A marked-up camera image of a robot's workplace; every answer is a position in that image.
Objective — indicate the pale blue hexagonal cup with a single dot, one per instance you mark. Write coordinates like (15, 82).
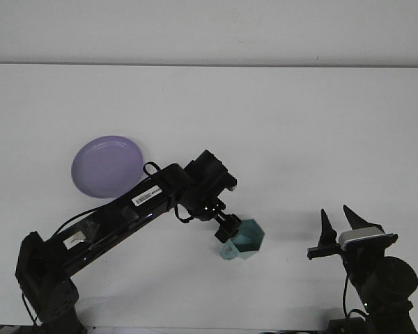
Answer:
(251, 236)

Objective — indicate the pale purple round plate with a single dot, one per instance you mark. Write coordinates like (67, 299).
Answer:
(104, 163)

